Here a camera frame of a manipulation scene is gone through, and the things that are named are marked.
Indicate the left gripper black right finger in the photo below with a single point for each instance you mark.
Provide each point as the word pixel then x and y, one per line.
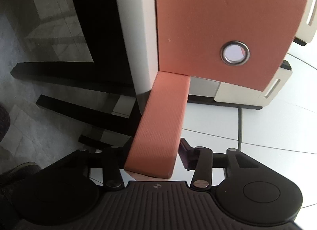
pixel 244 188

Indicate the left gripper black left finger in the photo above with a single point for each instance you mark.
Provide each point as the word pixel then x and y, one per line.
pixel 73 187

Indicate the orange shoe box base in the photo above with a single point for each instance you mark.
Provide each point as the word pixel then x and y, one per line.
pixel 242 42

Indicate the person's shoe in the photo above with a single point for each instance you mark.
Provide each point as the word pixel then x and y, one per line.
pixel 12 179

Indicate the left beige folding chair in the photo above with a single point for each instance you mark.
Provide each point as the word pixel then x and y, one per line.
pixel 211 92

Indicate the beige folding chair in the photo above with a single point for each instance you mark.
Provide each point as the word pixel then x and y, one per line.
pixel 211 92
pixel 307 27

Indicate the right beige folding chair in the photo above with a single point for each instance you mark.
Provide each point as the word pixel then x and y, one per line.
pixel 307 27

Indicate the white table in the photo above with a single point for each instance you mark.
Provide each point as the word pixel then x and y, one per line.
pixel 138 23

